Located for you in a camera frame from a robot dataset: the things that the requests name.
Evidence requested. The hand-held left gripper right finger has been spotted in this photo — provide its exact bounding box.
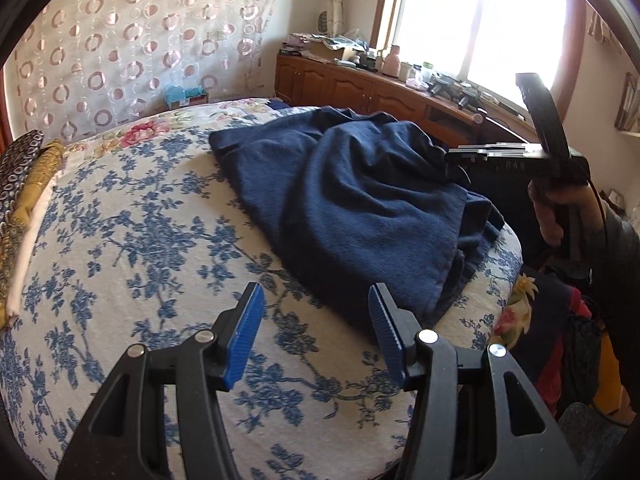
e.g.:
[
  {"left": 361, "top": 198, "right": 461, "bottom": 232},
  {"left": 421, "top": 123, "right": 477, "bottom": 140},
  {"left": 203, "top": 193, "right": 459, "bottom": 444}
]
[{"left": 367, "top": 282, "right": 581, "bottom": 480}]

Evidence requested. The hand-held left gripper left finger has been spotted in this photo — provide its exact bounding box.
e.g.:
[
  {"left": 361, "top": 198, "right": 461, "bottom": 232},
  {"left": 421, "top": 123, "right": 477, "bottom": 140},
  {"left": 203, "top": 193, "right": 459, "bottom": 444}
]
[{"left": 55, "top": 281, "right": 266, "bottom": 480}]

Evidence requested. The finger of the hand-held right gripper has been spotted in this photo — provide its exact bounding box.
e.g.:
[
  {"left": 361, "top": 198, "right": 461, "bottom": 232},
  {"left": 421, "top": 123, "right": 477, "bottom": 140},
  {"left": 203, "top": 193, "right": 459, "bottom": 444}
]
[{"left": 444, "top": 142, "right": 528, "bottom": 166}]

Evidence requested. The pile of colourful clothes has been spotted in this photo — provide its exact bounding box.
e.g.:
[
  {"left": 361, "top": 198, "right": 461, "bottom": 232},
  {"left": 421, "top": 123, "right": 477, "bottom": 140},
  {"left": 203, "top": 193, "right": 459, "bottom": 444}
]
[{"left": 537, "top": 290, "right": 608, "bottom": 416}]

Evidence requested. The person's right hand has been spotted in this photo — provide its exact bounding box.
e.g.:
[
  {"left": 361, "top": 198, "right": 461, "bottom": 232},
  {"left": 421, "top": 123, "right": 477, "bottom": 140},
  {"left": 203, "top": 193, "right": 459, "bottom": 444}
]
[{"left": 527, "top": 180, "right": 601, "bottom": 248}]

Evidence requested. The black device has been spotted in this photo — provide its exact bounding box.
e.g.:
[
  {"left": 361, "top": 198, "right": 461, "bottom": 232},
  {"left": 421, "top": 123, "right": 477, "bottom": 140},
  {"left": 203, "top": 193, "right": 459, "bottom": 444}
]
[{"left": 429, "top": 77, "right": 483, "bottom": 110}]

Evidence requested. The pale pink bottle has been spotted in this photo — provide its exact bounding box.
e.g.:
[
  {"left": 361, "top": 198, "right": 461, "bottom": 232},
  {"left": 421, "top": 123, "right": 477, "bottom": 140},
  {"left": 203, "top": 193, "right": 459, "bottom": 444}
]
[{"left": 382, "top": 46, "right": 402, "bottom": 78}]

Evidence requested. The window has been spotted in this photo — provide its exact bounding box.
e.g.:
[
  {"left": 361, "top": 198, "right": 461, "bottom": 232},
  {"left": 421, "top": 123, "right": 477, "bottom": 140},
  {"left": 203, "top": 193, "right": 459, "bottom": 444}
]
[{"left": 372, "top": 0, "right": 568, "bottom": 106}]

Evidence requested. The white blanket with blue flowers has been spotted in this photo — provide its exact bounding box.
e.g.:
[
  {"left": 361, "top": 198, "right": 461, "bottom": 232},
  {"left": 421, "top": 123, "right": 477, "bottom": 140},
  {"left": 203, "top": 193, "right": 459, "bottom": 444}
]
[{"left": 0, "top": 110, "right": 523, "bottom": 480}]

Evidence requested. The wooden cabinet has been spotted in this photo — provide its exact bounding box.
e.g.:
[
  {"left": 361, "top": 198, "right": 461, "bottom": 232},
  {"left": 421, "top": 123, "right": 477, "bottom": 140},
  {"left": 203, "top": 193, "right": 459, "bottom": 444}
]
[{"left": 275, "top": 52, "right": 538, "bottom": 148}]

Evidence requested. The navy bed sheet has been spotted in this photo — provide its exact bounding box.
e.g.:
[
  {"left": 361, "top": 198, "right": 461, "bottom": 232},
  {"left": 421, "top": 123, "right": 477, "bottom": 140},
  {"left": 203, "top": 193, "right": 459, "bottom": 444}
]
[{"left": 492, "top": 262, "right": 576, "bottom": 361}]

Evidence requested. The pile of papers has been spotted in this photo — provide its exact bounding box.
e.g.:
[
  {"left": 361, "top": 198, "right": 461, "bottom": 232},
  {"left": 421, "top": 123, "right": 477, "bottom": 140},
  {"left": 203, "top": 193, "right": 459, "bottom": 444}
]
[{"left": 280, "top": 31, "right": 373, "bottom": 67}]

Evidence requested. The cream blanket with pink flowers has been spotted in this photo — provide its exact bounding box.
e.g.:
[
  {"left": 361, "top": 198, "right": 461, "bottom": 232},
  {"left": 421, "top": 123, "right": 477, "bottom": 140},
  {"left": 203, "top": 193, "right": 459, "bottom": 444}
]
[{"left": 62, "top": 97, "right": 288, "bottom": 161}]

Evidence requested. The teal tissue box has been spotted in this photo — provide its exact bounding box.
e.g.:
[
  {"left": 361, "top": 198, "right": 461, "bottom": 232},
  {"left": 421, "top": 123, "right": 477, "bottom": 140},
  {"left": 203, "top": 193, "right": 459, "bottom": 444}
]
[{"left": 162, "top": 85, "right": 208, "bottom": 110}]

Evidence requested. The yellow patterned pillow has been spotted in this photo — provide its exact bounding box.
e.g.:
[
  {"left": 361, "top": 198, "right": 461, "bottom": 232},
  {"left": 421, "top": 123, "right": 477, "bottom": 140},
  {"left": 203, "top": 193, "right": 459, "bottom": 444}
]
[{"left": 0, "top": 140, "right": 66, "bottom": 328}]

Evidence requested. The dark patterned pillow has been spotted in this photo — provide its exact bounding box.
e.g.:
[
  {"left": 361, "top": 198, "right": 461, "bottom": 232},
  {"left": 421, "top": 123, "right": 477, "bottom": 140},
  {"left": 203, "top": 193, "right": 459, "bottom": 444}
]
[{"left": 0, "top": 130, "right": 46, "bottom": 216}]

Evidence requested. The sheer curtain with circles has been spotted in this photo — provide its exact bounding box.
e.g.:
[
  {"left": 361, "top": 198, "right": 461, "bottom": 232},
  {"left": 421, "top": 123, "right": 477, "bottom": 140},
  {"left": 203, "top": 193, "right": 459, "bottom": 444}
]
[{"left": 5, "top": 0, "right": 281, "bottom": 141}]

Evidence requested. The black cable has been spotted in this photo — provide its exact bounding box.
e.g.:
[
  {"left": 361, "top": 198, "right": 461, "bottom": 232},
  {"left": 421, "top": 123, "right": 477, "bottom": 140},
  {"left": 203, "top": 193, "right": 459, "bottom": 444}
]
[{"left": 585, "top": 175, "right": 611, "bottom": 261}]

